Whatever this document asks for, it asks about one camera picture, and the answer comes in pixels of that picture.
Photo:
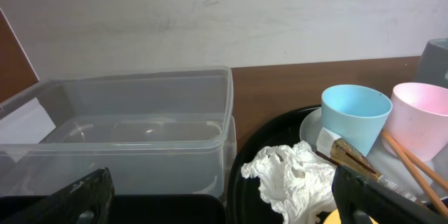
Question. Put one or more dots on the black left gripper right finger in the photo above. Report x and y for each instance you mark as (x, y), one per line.
(361, 200)

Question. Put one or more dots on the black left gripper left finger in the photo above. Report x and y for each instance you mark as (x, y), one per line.
(86, 200)

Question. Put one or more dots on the white paper napkin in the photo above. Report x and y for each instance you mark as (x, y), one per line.
(294, 181)

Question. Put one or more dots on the wooden chopstick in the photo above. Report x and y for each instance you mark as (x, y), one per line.
(411, 162)
(431, 194)

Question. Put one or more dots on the light blue cup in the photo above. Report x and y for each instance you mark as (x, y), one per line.
(356, 113)

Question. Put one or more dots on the pink cup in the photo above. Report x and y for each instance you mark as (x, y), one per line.
(418, 120)

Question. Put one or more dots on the clear plastic waste bin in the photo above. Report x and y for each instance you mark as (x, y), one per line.
(166, 132)

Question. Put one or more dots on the yellow bowl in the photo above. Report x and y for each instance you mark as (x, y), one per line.
(333, 218)

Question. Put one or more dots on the grey plate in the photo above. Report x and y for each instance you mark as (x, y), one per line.
(385, 162)

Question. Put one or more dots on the black rectangular food tray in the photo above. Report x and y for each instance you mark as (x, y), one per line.
(182, 209)

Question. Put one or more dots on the round black serving tray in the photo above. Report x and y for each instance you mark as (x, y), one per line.
(243, 197)

